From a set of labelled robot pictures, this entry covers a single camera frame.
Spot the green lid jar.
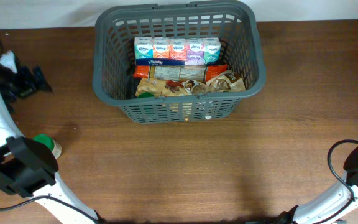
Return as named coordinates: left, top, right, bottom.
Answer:
left=136, top=91, right=157, bottom=121
left=33, top=134, right=62, bottom=159

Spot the white blue tissue pack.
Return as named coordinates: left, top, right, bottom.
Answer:
left=134, top=37, right=221, bottom=66

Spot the yellow instant coffee bag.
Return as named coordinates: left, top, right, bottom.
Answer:
left=134, top=77, right=198, bottom=121

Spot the orange spaghetti pasta packet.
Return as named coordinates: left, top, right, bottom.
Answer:
left=132, top=64, right=228, bottom=83

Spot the brown pastry snack bag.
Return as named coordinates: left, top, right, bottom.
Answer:
left=183, top=70, right=246, bottom=95

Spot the dark grey plastic basket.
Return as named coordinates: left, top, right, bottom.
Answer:
left=93, top=1, right=266, bottom=123

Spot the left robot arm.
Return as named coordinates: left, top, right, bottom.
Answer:
left=0, top=50, right=105, bottom=223

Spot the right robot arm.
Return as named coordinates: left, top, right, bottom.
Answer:
left=275, top=139, right=358, bottom=223

